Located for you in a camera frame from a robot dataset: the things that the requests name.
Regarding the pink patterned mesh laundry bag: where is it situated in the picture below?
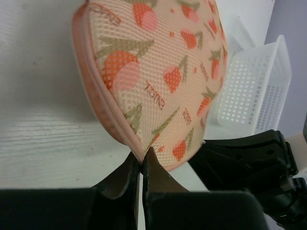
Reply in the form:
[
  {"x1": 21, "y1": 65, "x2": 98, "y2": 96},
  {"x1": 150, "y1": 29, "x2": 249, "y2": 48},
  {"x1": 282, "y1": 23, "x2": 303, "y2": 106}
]
[{"x1": 71, "y1": 0, "x2": 227, "y2": 170}]

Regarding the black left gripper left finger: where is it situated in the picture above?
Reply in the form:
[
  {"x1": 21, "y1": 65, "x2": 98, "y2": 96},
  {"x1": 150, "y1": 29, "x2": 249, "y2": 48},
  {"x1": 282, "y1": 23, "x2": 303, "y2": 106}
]
[{"x1": 0, "y1": 154, "x2": 140, "y2": 230}]

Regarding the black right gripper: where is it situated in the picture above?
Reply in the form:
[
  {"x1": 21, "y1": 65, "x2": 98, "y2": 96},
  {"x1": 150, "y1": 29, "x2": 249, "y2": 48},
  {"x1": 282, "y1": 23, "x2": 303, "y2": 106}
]
[{"x1": 189, "y1": 130, "x2": 307, "y2": 230}]

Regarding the white plastic basket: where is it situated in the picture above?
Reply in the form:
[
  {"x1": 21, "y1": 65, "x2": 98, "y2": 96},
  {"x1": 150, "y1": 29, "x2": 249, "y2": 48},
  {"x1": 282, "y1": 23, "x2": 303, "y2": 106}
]
[{"x1": 204, "y1": 15, "x2": 292, "y2": 139}]

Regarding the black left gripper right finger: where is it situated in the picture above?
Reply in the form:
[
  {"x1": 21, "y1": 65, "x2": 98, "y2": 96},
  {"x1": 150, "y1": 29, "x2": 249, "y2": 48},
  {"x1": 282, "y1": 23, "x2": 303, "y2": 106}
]
[{"x1": 142, "y1": 147, "x2": 268, "y2": 230}]

